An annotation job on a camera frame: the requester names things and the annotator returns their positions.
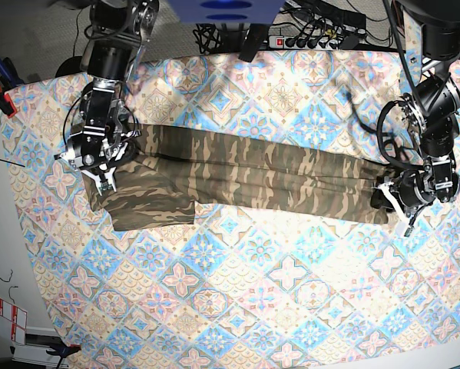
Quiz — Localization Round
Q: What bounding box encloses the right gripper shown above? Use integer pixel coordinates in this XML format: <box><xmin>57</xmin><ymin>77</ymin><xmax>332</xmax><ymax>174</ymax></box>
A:
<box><xmin>54</xmin><ymin>128</ymin><xmax>141</xmax><ymax>194</ymax></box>

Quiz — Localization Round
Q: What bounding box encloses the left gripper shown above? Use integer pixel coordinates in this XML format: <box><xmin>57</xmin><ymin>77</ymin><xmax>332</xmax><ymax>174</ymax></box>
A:
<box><xmin>370</xmin><ymin>169</ymin><xmax>460</xmax><ymax>237</ymax></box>

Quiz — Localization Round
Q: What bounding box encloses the camouflage T-shirt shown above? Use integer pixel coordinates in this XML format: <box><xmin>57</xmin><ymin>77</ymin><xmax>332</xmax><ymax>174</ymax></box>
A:
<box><xmin>84</xmin><ymin>125</ymin><xmax>390</xmax><ymax>231</ymax></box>

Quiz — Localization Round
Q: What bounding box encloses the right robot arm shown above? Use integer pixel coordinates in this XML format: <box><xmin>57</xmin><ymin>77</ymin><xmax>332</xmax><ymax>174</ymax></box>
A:
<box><xmin>55</xmin><ymin>1</ymin><xmax>159</xmax><ymax>194</ymax></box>

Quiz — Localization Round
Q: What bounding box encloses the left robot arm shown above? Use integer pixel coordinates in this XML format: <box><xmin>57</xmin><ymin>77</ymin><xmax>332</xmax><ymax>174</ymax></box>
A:
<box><xmin>371</xmin><ymin>1</ymin><xmax>460</xmax><ymax>238</ymax></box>

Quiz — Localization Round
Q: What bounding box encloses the black hex key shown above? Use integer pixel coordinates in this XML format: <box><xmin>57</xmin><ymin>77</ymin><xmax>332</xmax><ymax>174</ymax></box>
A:
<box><xmin>0</xmin><ymin>151</ymin><xmax>26</xmax><ymax>168</ymax></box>

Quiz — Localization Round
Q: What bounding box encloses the red black clamp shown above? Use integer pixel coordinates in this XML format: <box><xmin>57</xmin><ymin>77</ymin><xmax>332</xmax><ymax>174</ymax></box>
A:
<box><xmin>0</xmin><ymin>57</ymin><xmax>25</xmax><ymax>118</ymax></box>

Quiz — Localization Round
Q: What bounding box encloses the patterned tile tablecloth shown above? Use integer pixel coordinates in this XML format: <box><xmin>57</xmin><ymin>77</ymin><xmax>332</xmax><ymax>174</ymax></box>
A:
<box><xmin>0</xmin><ymin>52</ymin><xmax>460</xmax><ymax>368</ymax></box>

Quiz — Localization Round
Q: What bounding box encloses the red white label card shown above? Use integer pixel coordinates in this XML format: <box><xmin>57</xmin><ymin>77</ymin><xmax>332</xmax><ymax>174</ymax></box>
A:
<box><xmin>0</xmin><ymin>298</ymin><xmax>28</xmax><ymax>345</ymax></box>

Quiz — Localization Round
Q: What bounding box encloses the white power strip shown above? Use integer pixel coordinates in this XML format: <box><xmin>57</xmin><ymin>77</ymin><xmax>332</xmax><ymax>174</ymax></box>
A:
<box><xmin>267</xmin><ymin>35</ymin><xmax>360</xmax><ymax>51</ymax></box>

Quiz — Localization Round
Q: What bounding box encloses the blue orange clamp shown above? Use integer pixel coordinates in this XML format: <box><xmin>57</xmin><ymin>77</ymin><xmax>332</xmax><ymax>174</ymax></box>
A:
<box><xmin>46</xmin><ymin>344</ymin><xmax>81</xmax><ymax>358</ymax></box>

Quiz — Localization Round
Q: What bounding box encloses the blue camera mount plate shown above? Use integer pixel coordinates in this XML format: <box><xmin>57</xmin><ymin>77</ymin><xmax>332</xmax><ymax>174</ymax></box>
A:
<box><xmin>168</xmin><ymin>0</ymin><xmax>286</xmax><ymax>24</ymax></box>

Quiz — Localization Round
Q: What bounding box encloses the black support post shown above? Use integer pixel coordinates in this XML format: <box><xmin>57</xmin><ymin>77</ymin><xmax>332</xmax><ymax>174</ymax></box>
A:
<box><xmin>238</xmin><ymin>24</ymin><xmax>270</xmax><ymax>62</ymax></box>

